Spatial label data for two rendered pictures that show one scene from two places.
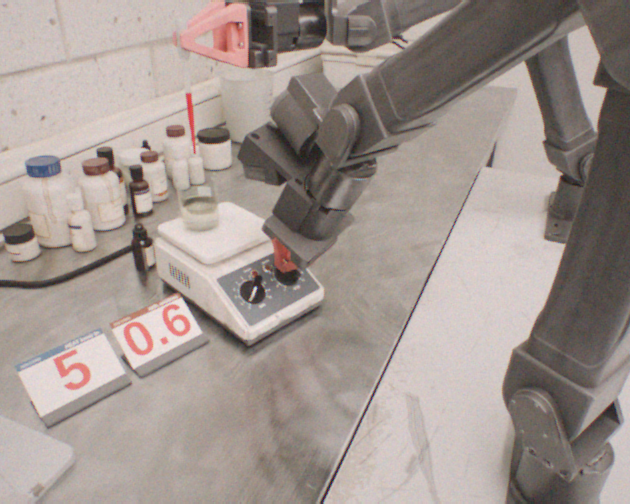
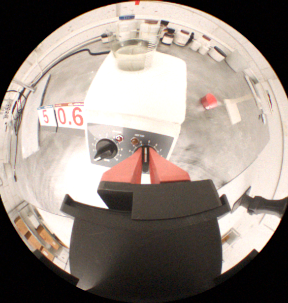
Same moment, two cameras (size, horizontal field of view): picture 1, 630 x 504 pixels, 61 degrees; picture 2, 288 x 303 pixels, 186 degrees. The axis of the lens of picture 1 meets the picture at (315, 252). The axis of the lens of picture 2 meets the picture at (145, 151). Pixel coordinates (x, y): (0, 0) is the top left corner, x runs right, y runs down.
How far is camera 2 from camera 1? 62 cm
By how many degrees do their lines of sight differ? 58
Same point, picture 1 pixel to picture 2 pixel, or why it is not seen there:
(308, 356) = not seen: hidden behind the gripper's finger
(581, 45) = (276, 154)
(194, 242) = (102, 76)
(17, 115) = (144, 8)
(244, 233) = (147, 98)
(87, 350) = (48, 111)
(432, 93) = not seen: outside the picture
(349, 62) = (262, 91)
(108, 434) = (44, 148)
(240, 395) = (74, 178)
